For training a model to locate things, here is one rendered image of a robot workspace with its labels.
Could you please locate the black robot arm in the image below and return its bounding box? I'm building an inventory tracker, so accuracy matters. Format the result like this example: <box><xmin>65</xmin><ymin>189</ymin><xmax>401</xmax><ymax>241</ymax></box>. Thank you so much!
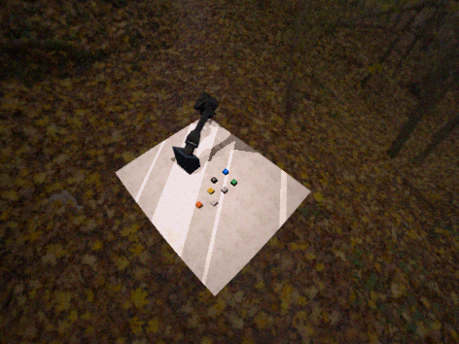
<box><xmin>181</xmin><ymin>91</ymin><xmax>219</xmax><ymax>155</ymax></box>

